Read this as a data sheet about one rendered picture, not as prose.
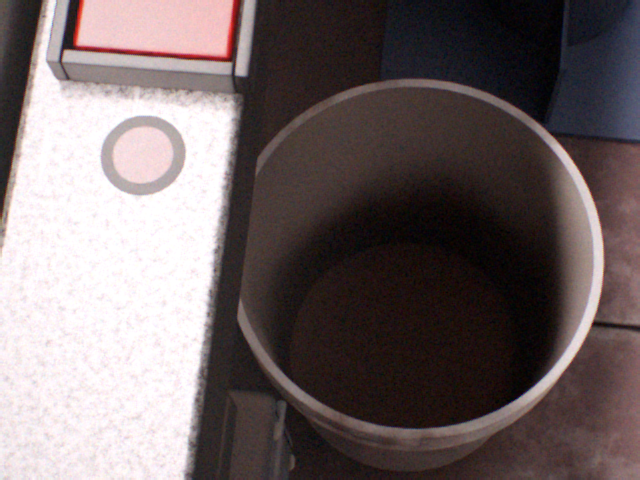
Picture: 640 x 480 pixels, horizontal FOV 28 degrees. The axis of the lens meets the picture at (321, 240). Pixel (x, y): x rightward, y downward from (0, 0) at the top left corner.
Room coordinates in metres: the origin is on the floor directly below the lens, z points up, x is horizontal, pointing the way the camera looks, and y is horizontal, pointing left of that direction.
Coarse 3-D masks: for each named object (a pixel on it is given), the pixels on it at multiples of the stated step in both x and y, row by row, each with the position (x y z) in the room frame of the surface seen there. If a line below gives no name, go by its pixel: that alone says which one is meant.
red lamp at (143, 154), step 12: (132, 132) 0.20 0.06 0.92; (144, 132) 0.20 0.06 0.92; (156, 132) 0.20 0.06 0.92; (120, 144) 0.19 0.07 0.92; (132, 144) 0.19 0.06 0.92; (144, 144) 0.19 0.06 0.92; (156, 144) 0.19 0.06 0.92; (168, 144) 0.19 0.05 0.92; (120, 156) 0.19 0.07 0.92; (132, 156) 0.19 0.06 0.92; (144, 156) 0.19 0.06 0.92; (156, 156) 0.19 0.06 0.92; (168, 156) 0.19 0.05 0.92; (120, 168) 0.18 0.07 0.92; (132, 168) 0.18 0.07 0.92; (144, 168) 0.18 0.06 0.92; (156, 168) 0.18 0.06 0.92; (168, 168) 0.18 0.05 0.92; (132, 180) 0.18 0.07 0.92; (144, 180) 0.18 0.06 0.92
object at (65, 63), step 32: (64, 0) 0.25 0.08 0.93; (256, 0) 0.24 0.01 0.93; (64, 32) 0.23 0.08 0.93; (256, 32) 0.22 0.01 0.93; (64, 64) 0.22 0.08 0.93; (96, 64) 0.22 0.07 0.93; (128, 64) 0.22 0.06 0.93; (160, 64) 0.21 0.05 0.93; (192, 64) 0.21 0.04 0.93; (224, 64) 0.21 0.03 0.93; (256, 64) 0.22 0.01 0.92
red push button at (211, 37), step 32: (96, 0) 0.25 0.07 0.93; (128, 0) 0.24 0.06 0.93; (160, 0) 0.24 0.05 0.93; (192, 0) 0.24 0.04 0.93; (224, 0) 0.24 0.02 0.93; (96, 32) 0.23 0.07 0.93; (128, 32) 0.23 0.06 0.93; (160, 32) 0.23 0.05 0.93; (192, 32) 0.23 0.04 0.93; (224, 32) 0.23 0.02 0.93
